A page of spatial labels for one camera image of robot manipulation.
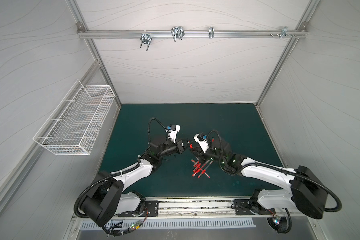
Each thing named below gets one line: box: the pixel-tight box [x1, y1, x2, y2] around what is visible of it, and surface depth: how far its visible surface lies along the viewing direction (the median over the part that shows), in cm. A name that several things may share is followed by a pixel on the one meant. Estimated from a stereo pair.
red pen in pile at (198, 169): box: [193, 160, 210, 173], surface depth 87 cm
